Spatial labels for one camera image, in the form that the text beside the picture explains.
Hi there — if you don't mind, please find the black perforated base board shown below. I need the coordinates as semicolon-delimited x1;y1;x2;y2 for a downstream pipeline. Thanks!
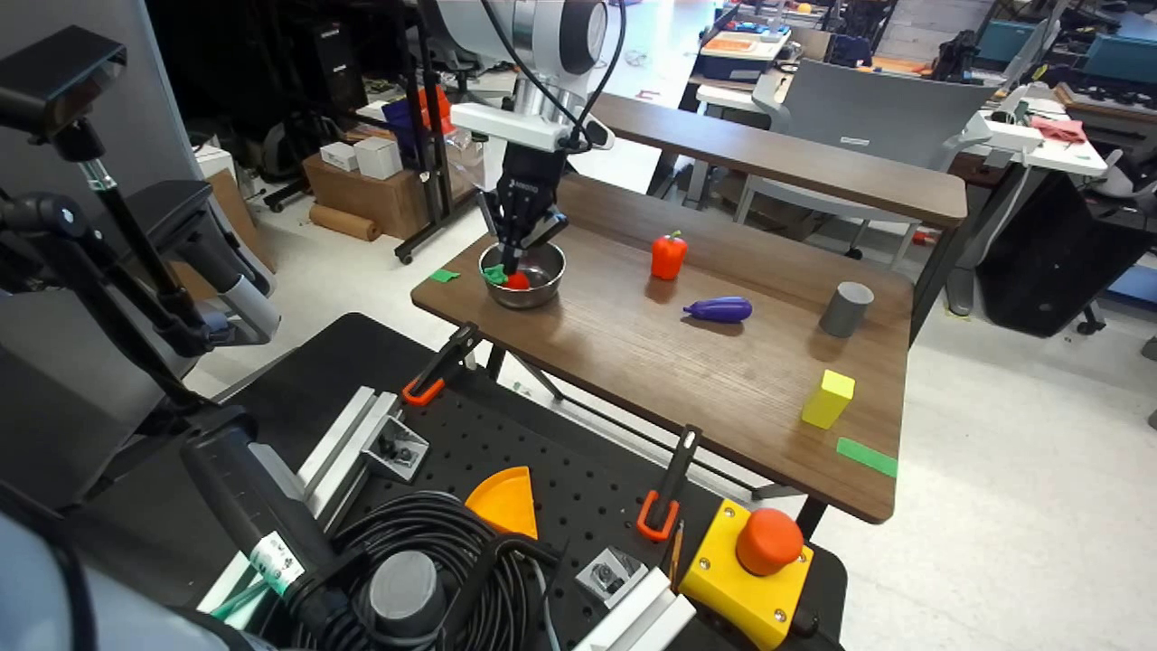
48;310;848;651

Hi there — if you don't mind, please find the yellow emergency stop box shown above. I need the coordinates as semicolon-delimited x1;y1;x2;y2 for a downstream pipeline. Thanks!
678;497;816;651

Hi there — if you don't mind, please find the short aluminium profile rail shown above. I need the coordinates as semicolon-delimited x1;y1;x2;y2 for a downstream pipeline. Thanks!
573;564;701;651

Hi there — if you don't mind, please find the yellow block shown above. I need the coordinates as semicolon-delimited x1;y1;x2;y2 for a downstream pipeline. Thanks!
799;366;861;434

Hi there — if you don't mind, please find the grey round knob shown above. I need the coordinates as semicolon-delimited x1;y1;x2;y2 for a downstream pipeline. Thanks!
360;546;443;642

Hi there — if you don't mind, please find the orange wedge-shaped plastic piece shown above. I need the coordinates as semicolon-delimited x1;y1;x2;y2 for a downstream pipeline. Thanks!
461;462;541;543

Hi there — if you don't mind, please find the small metal corner bracket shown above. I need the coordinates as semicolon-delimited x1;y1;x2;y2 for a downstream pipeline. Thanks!
365;416;435;485
570;546;652;613

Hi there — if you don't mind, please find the grey cylinder block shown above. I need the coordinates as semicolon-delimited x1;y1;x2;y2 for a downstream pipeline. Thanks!
816;280;879;340

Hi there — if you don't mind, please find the round metal bowl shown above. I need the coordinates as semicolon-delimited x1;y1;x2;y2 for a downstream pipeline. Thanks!
478;239;570;316

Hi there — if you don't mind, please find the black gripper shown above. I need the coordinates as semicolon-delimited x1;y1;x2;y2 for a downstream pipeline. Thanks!
482;141;570;280

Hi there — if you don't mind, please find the black camera on stand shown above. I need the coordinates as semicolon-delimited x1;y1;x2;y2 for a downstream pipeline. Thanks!
0;26;220;356

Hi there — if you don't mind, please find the black cable bundle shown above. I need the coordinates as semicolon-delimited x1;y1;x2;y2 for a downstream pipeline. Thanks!
277;485;566;651

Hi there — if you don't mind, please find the black office chair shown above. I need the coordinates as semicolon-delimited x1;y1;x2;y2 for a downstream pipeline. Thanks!
972;141;1157;340

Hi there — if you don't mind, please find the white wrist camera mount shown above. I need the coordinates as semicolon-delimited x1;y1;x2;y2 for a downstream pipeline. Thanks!
447;97;614;159

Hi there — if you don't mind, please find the long narrow brown table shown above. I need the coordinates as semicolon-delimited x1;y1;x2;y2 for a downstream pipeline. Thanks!
573;89;972;263

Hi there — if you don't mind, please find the brown cardboard box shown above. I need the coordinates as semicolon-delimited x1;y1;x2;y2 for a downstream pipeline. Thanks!
301;121;489;243

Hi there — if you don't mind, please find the red plushy with green leaf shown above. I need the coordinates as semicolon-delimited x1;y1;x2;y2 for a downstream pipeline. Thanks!
482;261;537;298

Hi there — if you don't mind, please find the orange black bar clamp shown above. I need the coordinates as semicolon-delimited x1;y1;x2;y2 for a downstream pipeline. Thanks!
396;321;484;414
631;422;701;546

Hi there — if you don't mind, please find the purple toy eggplant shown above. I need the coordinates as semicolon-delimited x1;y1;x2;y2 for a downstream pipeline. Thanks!
678;293;757;329

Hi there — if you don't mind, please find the white cluttered desk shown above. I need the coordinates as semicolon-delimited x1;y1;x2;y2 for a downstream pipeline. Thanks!
949;79;1112;317

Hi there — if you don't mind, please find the long aluminium profile rail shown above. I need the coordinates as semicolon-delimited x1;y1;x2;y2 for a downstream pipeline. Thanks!
190;384;406;619

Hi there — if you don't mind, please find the long green tape strip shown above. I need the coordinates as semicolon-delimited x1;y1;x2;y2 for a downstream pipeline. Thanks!
831;434;900;482

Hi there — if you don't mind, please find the orange topped desk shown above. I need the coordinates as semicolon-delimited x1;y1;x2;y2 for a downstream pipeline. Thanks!
687;26;799;115

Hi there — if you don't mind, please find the white boxes stack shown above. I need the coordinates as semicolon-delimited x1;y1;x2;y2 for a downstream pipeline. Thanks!
314;130;406;185

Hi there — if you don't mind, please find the brown wooden work table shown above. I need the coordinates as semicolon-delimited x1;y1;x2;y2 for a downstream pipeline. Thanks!
408;173;917;528

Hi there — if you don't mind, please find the black cylinder with white label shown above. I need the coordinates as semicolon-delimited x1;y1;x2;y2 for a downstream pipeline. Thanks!
178;419;340;599

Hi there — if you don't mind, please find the orange toy bell pepper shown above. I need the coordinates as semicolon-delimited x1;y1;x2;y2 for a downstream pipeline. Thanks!
646;227;694;287

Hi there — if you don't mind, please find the black floor stand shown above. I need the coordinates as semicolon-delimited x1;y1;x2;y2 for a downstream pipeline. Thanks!
390;0;493;268

